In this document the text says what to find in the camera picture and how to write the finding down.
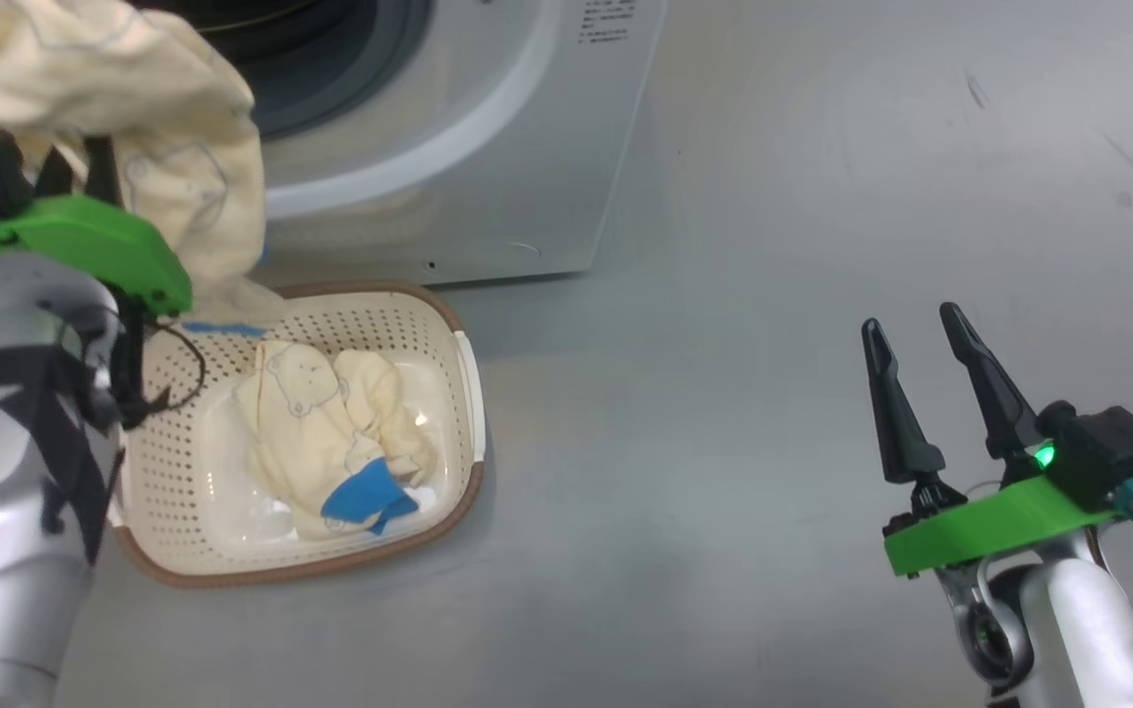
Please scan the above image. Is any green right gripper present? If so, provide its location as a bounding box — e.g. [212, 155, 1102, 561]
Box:
[862, 302, 1118, 578]

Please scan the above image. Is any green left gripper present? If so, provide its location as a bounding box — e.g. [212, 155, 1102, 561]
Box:
[0, 138, 194, 318]

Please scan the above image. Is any cream bear print garment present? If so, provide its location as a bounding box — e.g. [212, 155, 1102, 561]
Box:
[232, 339, 442, 542]
[0, 0, 282, 335]

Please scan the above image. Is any white front-load washing machine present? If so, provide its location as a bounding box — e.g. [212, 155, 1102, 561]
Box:
[129, 0, 671, 288]

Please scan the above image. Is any cream perforated laundry basket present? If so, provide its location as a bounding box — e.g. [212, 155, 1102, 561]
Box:
[112, 280, 487, 589]

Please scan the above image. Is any instruction text sticker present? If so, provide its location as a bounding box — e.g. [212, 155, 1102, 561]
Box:
[576, 0, 638, 46]

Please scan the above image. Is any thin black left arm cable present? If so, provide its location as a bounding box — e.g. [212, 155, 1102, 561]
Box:
[119, 295, 209, 431]

